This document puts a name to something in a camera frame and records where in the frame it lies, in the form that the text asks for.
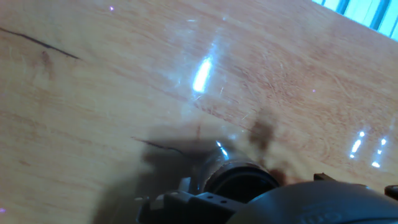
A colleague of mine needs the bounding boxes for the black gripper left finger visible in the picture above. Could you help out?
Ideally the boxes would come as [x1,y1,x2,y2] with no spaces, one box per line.
[135,177,246,224]

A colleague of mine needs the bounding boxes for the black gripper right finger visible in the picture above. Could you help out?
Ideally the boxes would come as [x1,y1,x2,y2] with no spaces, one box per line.
[313,172,398,200]

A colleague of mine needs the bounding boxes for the clear glass jar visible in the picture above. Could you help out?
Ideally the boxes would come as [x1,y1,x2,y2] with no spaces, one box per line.
[195,140,259,187]

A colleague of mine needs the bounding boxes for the wooden board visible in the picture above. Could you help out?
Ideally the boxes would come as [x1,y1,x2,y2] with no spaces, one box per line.
[0,0,398,224]

